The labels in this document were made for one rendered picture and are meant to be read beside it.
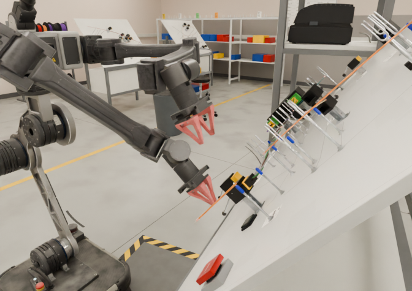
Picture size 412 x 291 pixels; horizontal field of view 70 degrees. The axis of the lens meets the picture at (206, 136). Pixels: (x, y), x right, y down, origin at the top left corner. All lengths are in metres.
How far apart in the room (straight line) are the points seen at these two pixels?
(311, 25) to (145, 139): 1.12
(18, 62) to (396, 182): 0.68
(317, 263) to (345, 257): 0.11
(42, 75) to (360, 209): 0.64
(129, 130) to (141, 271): 1.55
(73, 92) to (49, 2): 7.85
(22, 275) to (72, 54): 1.28
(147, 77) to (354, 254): 0.92
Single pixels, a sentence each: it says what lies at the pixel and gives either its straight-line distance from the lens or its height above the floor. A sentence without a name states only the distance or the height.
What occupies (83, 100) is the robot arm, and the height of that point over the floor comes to 1.39.
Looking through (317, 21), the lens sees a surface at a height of 1.57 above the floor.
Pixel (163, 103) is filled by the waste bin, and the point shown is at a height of 0.52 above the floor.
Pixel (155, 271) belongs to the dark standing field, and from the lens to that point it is 2.21.
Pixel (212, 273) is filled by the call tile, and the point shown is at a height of 1.13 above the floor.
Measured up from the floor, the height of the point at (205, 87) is 0.24.
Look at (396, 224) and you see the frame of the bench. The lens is 1.46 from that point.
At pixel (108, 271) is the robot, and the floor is 0.24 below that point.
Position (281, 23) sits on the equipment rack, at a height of 1.56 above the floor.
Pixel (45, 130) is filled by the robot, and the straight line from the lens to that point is 1.38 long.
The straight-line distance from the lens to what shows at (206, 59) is 7.81.
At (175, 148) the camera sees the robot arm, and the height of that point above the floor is 1.25.
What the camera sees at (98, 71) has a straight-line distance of 5.65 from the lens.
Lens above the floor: 1.55
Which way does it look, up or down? 21 degrees down
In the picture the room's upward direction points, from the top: straight up
